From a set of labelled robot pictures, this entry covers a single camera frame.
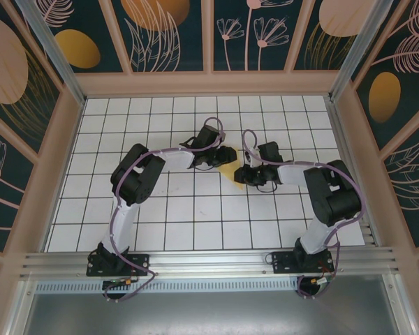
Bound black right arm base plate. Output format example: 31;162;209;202
271;250;335;275

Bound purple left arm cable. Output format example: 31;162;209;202
106;117;226;303

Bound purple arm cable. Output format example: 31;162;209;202
106;117;226;303
242;129;367;301

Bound aluminium frame rail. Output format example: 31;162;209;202
19;246;401;280

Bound grey metal panel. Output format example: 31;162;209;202
20;292;401;335

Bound aluminium side rail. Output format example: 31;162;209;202
327;99;382;248

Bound aluminium corner post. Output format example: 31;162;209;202
329;0;402;103
15;0;88;105

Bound perforated grey cable duct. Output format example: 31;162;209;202
34;281;301;294

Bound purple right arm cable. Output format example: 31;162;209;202
242;129;367;301

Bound yellow cloth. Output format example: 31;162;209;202
218;146;247;191

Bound white grid mat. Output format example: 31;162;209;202
43;96;367;252

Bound black connector box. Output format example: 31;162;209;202
102;277;140;290

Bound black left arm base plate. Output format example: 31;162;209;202
86;253;151;277

